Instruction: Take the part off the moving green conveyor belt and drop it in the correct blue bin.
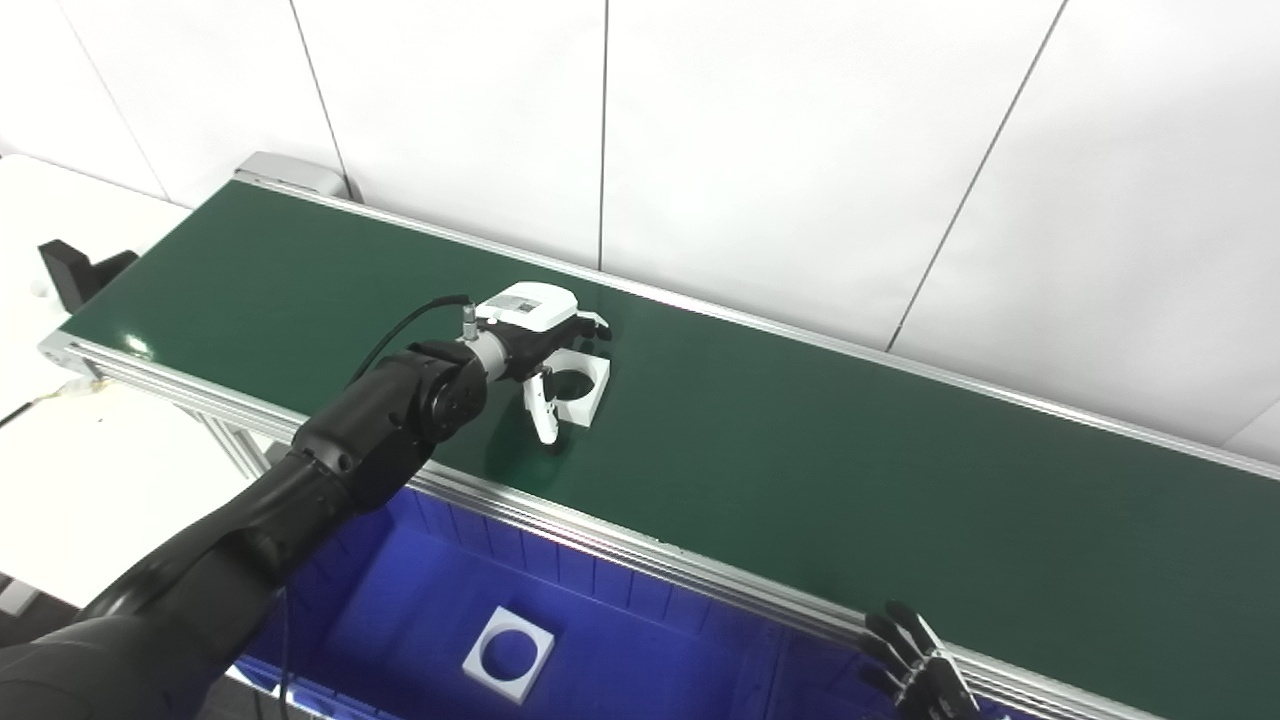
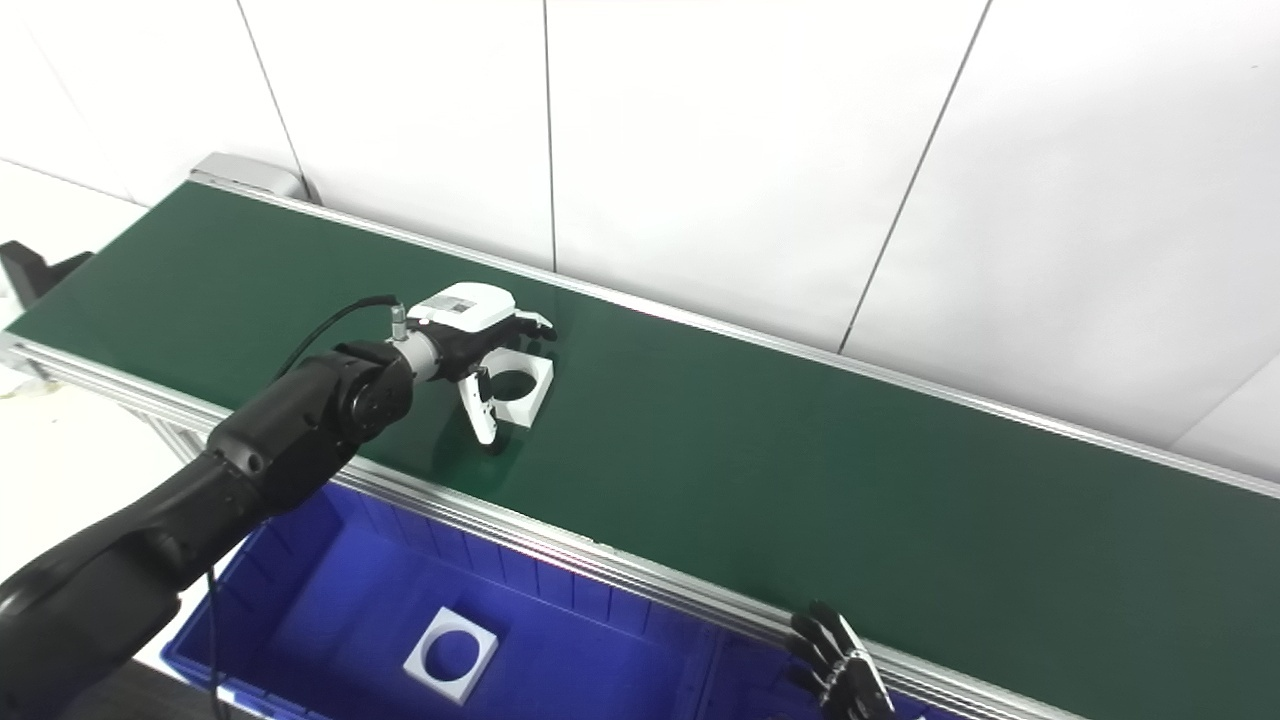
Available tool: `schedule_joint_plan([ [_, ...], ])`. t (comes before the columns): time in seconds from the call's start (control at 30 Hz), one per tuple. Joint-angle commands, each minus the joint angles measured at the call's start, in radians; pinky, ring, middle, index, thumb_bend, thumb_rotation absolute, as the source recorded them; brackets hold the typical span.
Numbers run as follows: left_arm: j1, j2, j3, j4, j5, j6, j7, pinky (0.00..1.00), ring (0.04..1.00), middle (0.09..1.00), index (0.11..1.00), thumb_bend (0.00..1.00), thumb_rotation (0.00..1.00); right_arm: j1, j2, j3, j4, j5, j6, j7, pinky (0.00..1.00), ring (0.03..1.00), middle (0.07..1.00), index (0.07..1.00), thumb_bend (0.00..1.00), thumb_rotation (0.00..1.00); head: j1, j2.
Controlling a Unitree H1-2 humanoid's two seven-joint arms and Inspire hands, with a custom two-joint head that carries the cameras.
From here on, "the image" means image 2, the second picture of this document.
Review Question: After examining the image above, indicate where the white square part round hole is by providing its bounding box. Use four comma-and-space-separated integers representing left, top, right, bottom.
480, 352, 555, 429
403, 607, 499, 704

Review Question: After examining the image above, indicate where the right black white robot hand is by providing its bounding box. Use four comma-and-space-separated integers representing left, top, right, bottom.
785, 600, 896, 720

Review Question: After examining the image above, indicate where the black conveyor motor bracket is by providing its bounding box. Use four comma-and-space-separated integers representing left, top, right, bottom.
0, 240, 94, 307

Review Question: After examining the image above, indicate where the aluminium conveyor support leg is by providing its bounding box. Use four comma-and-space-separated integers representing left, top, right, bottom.
148, 412, 206, 463

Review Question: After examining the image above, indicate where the green conveyor belt aluminium frame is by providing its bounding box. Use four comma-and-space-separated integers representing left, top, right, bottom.
0, 152, 1280, 720

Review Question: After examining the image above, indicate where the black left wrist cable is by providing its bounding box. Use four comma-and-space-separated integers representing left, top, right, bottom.
205, 295, 409, 720

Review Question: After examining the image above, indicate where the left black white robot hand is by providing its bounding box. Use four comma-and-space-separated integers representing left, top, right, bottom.
405, 283, 558, 448

